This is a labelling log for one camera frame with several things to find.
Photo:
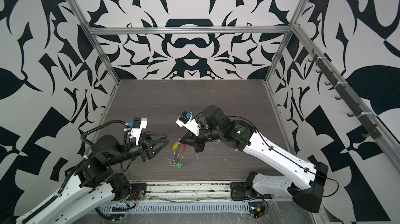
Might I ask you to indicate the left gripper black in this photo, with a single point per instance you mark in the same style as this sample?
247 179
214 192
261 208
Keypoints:
145 150

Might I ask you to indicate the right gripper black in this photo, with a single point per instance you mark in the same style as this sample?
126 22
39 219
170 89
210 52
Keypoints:
198 143

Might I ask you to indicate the yellow key tag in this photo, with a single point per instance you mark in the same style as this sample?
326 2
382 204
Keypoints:
175 146

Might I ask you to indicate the large wire keyring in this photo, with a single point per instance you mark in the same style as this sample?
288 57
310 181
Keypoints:
178 155

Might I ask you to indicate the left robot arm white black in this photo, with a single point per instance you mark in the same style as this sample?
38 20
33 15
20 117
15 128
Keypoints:
92 182

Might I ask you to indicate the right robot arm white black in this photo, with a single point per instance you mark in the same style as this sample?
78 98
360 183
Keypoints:
303 182

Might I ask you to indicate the small circuit board green led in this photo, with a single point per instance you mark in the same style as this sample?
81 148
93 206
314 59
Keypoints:
258 209

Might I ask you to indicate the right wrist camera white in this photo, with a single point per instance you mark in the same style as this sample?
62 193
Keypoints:
190 122

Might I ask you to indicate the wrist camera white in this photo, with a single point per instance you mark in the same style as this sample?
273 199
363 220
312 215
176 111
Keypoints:
135 128
190 122

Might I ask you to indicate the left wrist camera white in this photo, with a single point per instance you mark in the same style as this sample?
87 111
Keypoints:
135 128

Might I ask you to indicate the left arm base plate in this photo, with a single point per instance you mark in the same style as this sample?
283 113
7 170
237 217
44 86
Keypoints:
137 191

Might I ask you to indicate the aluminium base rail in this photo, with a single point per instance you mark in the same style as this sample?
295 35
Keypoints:
187 189

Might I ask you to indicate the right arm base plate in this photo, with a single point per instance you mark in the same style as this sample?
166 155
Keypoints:
240 192

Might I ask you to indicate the white slotted cable duct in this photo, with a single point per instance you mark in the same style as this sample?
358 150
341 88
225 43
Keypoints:
179 208

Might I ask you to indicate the wall hook rack dark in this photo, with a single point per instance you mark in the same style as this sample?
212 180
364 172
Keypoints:
347 94

